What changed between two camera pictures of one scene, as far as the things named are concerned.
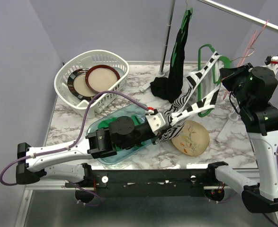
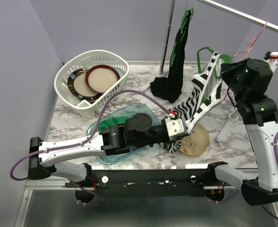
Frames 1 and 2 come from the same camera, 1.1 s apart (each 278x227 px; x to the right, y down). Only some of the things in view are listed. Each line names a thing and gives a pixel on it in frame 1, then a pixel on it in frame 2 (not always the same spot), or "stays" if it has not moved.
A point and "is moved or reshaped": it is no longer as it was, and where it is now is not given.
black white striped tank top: (204, 85) is moved or reshaped
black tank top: (169, 88) stays
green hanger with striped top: (205, 82) is moved or reshaped
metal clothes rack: (232, 117) stays
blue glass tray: (139, 111) stays
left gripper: (157, 135) → (173, 139)
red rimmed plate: (99, 78) stays
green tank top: (105, 123) stays
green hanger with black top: (179, 52) stays
